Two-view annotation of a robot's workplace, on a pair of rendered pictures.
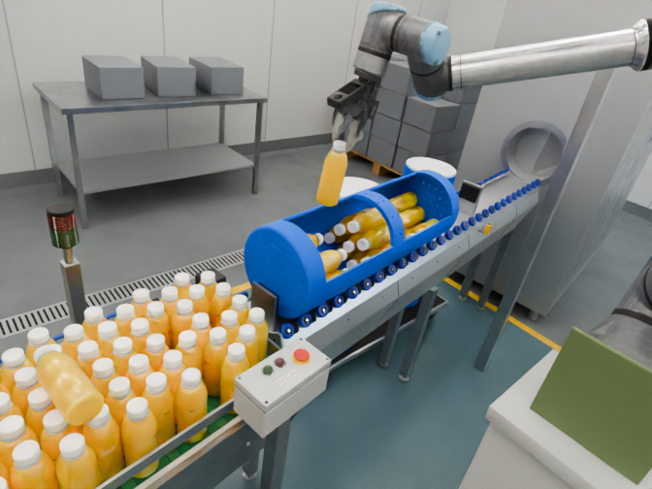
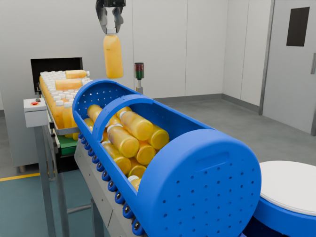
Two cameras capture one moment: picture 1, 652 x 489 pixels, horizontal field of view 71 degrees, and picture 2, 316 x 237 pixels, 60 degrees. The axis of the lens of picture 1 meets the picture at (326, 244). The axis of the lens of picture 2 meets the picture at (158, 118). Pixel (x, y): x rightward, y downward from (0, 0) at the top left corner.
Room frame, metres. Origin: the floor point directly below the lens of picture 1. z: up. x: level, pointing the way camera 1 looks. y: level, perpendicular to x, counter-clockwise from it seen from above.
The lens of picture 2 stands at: (1.90, -0.89, 1.42)
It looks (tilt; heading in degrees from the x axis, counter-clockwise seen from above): 17 degrees down; 117
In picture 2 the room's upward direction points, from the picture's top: straight up
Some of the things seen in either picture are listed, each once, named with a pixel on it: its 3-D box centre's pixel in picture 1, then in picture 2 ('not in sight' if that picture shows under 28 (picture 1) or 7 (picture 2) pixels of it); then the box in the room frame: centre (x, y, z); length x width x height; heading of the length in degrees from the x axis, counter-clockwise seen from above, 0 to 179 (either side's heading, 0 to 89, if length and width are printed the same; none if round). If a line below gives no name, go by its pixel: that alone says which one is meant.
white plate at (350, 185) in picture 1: (358, 189); (298, 184); (1.94, -0.11, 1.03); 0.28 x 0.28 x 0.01
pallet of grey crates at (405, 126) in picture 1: (408, 119); not in sight; (5.24, -0.71, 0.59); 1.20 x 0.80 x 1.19; 46
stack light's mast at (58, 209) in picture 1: (65, 236); (139, 75); (0.97, 0.67, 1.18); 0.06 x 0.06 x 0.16
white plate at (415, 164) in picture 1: (431, 167); not in sight; (2.42, -0.50, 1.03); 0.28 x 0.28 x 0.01
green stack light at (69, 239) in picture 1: (64, 234); (139, 74); (0.97, 0.67, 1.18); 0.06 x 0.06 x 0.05
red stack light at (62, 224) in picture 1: (61, 218); (138, 67); (0.97, 0.67, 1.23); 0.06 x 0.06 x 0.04
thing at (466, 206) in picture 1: (468, 198); not in sight; (2.12, -0.66, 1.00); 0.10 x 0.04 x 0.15; 53
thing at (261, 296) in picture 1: (265, 305); not in sight; (1.06, 0.15, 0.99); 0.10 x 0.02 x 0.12; 53
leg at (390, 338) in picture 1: (395, 322); not in sight; (1.93, -0.43, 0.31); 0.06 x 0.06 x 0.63; 53
